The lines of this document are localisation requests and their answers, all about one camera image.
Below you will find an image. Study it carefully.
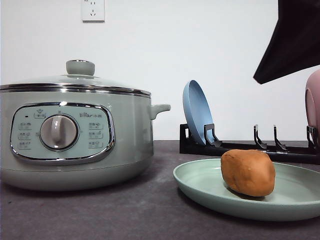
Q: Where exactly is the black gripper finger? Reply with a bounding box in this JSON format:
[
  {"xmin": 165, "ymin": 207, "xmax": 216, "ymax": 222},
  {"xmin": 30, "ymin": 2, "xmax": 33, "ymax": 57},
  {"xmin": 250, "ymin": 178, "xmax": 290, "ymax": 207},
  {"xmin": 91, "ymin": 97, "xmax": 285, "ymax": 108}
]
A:
[{"xmin": 253, "ymin": 0, "xmax": 320, "ymax": 85}]

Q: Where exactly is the brown potato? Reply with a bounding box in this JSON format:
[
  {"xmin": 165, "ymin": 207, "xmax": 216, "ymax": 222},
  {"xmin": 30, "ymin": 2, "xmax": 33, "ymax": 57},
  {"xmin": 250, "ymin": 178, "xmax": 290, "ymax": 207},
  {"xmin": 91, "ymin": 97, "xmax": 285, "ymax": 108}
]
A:
[{"xmin": 220, "ymin": 149, "xmax": 276, "ymax": 197}]

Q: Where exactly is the green plate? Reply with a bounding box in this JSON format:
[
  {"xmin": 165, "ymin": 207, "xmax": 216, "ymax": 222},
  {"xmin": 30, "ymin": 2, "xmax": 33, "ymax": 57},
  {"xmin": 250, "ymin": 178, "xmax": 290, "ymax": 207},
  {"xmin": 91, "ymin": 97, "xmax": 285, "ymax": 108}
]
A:
[{"xmin": 173, "ymin": 159, "xmax": 320, "ymax": 222}]

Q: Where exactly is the glass steamer lid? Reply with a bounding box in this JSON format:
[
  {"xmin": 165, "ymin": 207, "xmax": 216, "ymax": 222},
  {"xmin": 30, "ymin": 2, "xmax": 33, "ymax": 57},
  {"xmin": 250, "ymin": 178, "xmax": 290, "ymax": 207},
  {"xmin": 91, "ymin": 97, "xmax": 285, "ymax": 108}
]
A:
[{"xmin": 0, "ymin": 59, "xmax": 152, "ymax": 98}]

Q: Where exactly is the pink plate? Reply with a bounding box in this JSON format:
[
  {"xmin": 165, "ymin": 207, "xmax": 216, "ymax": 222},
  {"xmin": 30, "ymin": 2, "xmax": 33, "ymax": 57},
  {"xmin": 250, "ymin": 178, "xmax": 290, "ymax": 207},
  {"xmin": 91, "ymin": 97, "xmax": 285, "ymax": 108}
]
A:
[{"xmin": 305, "ymin": 69, "xmax": 320, "ymax": 148}]

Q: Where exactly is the blue plate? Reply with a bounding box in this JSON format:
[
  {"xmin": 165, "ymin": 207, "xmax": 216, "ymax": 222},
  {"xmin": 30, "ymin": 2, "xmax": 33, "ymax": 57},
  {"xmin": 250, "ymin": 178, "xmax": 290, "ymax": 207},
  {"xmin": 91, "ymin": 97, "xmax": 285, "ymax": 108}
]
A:
[{"xmin": 182, "ymin": 79, "xmax": 215, "ymax": 145}]

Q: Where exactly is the black plate rack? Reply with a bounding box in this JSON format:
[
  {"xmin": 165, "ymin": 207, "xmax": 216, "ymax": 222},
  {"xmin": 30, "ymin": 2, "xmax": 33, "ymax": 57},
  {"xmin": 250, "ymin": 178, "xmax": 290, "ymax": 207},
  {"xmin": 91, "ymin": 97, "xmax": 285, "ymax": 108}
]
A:
[{"xmin": 179, "ymin": 123, "xmax": 320, "ymax": 164}]

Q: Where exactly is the green electric steamer pot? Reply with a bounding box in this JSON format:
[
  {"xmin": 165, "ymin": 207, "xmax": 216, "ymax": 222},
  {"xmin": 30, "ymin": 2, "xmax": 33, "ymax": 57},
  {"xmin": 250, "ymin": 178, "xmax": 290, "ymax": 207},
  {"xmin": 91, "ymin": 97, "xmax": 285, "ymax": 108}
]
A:
[{"xmin": 0, "ymin": 90, "xmax": 171, "ymax": 191}]

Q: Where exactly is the white wall socket left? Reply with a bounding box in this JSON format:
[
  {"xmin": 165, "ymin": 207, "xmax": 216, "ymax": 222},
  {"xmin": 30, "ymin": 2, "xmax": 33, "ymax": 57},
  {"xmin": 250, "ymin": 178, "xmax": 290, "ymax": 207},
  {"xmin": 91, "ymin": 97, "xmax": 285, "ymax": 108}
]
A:
[{"xmin": 81, "ymin": 0, "xmax": 105, "ymax": 24}]

